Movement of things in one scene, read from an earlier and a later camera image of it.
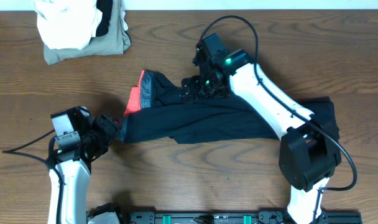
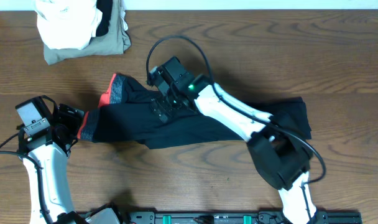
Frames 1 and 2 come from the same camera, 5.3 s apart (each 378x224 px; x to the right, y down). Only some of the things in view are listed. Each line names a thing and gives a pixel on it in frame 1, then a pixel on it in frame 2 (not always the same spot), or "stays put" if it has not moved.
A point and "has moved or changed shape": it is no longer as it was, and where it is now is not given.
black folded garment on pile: x=105 y=6 stays put
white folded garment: x=67 y=24 stays put
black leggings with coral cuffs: x=160 y=111 has moved or changed shape
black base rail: x=242 y=217 stays put
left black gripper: x=107 y=129 to x=70 y=116
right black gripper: x=195 y=81 to x=161 y=100
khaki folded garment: x=115 y=40 stays put
